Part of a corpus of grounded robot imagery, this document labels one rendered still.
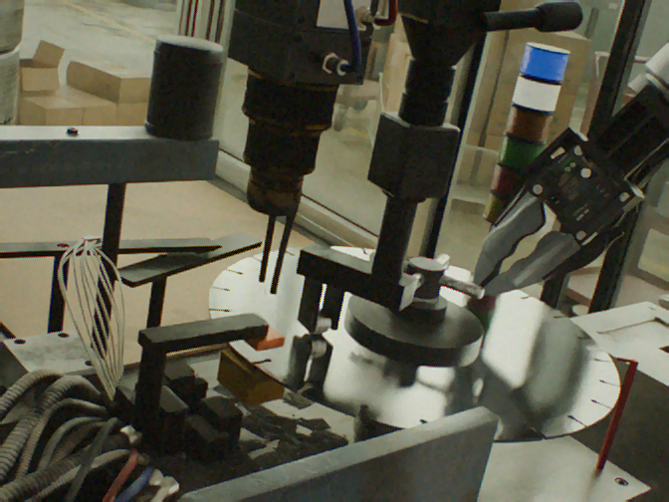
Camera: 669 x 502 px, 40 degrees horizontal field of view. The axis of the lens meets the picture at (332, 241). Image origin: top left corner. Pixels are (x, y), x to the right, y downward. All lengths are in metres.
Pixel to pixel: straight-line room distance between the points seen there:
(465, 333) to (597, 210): 0.14
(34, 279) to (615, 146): 0.76
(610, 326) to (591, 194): 0.33
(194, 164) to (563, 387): 0.36
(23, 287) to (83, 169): 0.45
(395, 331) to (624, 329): 0.37
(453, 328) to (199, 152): 0.26
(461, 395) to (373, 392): 0.07
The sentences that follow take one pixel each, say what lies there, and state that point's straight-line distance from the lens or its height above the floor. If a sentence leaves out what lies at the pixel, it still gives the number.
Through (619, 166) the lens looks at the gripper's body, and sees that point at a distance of 0.72.
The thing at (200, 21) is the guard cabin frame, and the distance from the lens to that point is 1.77.
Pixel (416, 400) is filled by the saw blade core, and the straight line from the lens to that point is 0.64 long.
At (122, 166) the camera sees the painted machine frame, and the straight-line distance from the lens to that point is 0.77.
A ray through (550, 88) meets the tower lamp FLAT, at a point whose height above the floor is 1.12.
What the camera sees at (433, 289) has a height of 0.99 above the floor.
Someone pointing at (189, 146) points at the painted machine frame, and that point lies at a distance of 0.80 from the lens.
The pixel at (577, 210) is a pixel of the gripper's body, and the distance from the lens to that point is 0.70.
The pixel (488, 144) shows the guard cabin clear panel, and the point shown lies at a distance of 1.28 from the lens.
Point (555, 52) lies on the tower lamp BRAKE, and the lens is 0.97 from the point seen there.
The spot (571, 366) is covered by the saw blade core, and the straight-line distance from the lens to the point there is 0.76.
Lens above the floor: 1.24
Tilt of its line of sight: 19 degrees down
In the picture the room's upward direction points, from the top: 11 degrees clockwise
